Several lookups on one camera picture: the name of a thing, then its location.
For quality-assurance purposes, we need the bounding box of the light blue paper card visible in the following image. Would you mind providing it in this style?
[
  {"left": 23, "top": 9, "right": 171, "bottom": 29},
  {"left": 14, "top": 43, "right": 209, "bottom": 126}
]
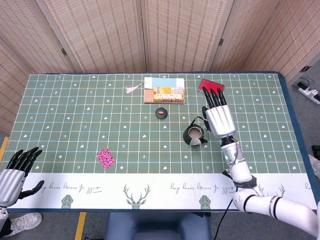
[{"left": 144, "top": 76, "right": 185, "bottom": 90}]

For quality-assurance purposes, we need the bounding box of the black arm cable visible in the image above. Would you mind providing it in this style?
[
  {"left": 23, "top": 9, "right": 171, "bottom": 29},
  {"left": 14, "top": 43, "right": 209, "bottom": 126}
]
[{"left": 214, "top": 184, "right": 238, "bottom": 240}]

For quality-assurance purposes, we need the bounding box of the bamboo folding screen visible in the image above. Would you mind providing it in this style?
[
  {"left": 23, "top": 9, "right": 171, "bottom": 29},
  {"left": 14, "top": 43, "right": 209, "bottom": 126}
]
[{"left": 0, "top": 0, "right": 320, "bottom": 136}]

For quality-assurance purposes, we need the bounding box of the green grid tablecloth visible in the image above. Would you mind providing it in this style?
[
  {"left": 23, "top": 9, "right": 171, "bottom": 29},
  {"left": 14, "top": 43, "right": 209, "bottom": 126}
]
[{"left": 0, "top": 72, "right": 320, "bottom": 210}]

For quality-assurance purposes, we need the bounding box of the white sneaker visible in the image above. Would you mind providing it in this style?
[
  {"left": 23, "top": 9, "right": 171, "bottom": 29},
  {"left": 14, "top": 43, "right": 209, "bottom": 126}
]
[{"left": 3, "top": 212, "right": 44, "bottom": 238}]

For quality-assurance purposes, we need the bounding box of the yellow printed box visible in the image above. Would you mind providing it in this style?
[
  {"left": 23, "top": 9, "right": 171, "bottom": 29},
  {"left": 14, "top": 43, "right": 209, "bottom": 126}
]
[{"left": 152, "top": 86, "right": 185, "bottom": 102}]

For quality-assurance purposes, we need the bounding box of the black teapot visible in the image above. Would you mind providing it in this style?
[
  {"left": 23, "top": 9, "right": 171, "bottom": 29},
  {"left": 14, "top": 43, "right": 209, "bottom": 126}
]
[{"left": 182, "top": 116, "right": 211, "bottom": 147}]

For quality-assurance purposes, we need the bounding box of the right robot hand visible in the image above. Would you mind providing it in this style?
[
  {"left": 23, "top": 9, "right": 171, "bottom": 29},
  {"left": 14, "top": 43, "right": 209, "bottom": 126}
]
[{"left": 201, "top": 86, "right": 237, "bottom": 139}]

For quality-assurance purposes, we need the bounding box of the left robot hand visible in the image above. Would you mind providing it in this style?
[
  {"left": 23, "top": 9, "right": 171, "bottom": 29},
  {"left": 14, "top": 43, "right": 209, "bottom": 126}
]
[{"left": 0, "top": 146, "right": 45, "bottom": 208}]

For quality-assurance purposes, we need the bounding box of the white power strip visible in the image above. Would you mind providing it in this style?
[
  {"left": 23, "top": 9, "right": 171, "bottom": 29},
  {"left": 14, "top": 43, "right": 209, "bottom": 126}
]
[{"left": 297, "top": 82, "right": 320, "bottom": 105}]

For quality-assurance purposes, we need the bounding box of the blue chair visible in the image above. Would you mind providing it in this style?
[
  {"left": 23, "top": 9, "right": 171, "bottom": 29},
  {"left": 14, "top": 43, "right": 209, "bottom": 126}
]
[{"left": 104, "top": 211, "right": 212, "bottom": 240}]

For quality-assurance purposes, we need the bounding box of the pink white tassel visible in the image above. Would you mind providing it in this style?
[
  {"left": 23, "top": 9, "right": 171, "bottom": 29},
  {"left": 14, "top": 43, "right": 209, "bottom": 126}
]
[{"left": 124, "top": 83, "right": 143, "bottom": 95}]

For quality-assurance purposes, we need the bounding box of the pink patterned pouch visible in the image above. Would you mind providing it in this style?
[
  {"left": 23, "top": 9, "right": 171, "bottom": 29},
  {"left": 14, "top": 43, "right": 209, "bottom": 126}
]
[{"left": 96, "top": 147, "right": 117, "bottom": 171}]

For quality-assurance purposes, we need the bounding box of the black teapot lid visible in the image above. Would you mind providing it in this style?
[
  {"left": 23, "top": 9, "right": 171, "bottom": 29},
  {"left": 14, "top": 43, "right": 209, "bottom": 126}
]
[{"left": 155, "top": 107, "right": 168, "bottom": 119}]

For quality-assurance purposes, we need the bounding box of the red flat case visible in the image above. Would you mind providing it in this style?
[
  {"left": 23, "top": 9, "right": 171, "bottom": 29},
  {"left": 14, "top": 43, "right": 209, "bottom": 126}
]
[{"left": 197, "top": 78, "right": 225, "bottom": 94}]

